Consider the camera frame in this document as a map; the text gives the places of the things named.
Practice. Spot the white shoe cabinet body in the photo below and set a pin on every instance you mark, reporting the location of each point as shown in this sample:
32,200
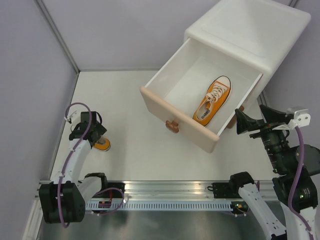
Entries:
258,33

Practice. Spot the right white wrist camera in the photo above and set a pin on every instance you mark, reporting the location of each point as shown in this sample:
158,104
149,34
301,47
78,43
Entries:
294,117

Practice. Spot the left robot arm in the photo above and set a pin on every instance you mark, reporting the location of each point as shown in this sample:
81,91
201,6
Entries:
63,199

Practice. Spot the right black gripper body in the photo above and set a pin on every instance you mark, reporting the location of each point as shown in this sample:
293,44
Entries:
272,138

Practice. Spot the aluminium corner frame post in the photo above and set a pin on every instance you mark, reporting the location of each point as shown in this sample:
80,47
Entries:
57,35

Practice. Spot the orange sneaker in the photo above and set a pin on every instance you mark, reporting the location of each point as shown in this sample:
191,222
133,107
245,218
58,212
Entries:
103,144
216,96

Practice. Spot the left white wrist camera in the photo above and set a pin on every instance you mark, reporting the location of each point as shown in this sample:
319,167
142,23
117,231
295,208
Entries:
72,117

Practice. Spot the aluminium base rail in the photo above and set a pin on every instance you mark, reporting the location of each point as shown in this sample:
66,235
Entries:
177,190

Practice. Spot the bear head drawer knob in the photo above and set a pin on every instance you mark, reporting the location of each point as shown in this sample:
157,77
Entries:
172,126

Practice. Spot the white slotted cable duct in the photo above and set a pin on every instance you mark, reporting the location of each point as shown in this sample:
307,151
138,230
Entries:
139,205

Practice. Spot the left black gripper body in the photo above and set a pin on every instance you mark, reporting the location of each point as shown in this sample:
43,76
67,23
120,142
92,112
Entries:
100,129

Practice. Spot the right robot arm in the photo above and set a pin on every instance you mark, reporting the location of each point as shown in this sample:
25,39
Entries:
293,161

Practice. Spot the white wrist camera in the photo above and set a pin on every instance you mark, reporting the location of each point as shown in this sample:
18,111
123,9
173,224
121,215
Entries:
294,117
72,117

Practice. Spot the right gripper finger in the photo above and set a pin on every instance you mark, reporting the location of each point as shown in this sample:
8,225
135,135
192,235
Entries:
272,116
244,123

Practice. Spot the right aluminium frame rail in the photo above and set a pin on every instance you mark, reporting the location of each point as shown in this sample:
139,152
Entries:
262,99

